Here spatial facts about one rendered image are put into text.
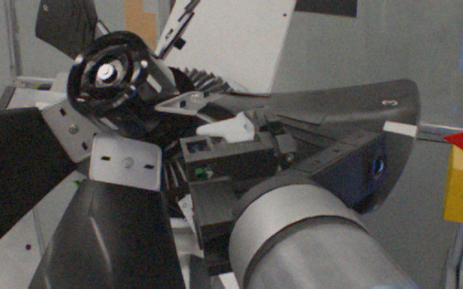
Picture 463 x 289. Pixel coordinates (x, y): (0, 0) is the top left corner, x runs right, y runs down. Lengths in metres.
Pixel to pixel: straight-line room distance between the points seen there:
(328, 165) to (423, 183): 0.96
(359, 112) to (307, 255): 0.31
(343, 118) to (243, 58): 0.40
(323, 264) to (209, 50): 0.72
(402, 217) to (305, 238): 1.11
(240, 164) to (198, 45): 0.60
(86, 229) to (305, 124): 0.26
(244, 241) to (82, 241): 0.32
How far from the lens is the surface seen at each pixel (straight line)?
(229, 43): 0.87
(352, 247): 0.20
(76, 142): 0.65
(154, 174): 0.58
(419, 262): 1.38
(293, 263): 0.20
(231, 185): 0.31
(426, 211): 1.30
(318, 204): 0.24
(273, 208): 0.24
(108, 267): 0.52
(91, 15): 0.69
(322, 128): 0.46
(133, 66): 0.55
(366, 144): 0.35
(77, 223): 0.53
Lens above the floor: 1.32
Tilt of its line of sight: 19 degrees down
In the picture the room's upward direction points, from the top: straight up
